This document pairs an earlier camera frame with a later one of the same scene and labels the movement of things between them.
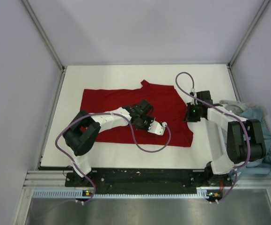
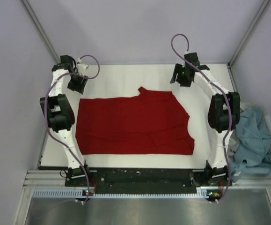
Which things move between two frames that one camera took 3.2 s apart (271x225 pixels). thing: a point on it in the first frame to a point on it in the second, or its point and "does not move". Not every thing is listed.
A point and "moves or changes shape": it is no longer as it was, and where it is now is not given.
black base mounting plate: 145,181 does not move
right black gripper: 188,117 to 178,70
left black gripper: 146,128 to 79,87
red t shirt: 166,106 moves or changes shape
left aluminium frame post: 49,43 does not move
